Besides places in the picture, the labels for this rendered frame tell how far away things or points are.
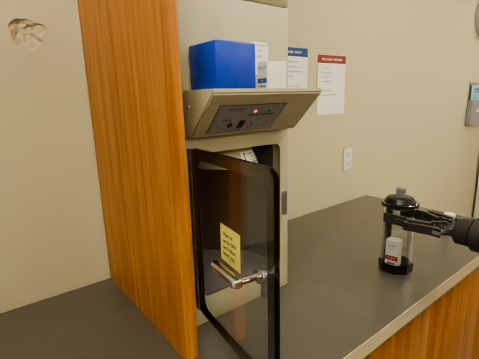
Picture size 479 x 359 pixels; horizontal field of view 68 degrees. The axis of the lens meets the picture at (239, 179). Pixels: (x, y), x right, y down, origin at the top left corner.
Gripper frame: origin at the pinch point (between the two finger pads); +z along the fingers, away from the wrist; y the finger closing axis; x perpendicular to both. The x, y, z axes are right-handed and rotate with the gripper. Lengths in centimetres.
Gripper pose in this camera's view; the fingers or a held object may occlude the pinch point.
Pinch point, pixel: (400, 215)
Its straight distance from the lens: 121.9
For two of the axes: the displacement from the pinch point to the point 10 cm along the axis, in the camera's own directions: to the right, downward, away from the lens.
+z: -6.1, -1.6, 7.8
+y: -7.9, 1.6, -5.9
